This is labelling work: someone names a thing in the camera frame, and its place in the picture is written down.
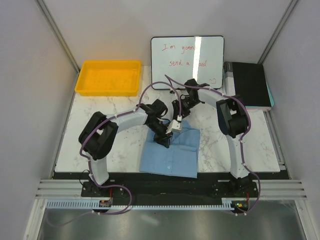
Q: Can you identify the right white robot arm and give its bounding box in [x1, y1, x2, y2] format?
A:
[167, 77, 251, 197]

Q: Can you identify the blue long sleeve shirt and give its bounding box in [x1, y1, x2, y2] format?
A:
[139, 120, 200, 179]

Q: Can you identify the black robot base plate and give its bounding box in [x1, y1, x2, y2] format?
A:
[52, 171, 261, 201]

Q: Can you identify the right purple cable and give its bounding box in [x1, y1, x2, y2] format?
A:
[164, 74, 262, 217]

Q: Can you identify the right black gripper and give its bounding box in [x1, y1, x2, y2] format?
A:
[171, 97, 200, 122]

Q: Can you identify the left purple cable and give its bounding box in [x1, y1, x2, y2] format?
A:
[46, 82, 183, 228]

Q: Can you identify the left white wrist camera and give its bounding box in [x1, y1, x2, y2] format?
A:
[166, 115, 182, 134]

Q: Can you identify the black binder folder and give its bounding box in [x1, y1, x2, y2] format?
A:
[223, 61, 274, 108]

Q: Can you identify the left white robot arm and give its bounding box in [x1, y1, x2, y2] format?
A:
[78, 99, 173, 197]

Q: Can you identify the small whiteboard with red writing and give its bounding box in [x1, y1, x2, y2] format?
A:
[150, 35, 225, 89]

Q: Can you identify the white slotted cable duct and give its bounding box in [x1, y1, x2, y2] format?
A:
[45, 199, 235, 211]

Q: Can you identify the purple cable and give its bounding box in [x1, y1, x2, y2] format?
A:
[46, 82, 183, 228]
[164, 74, 262, 217]

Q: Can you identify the yellow plastic tray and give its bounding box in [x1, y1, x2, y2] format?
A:
[74, 60, 141, 97]

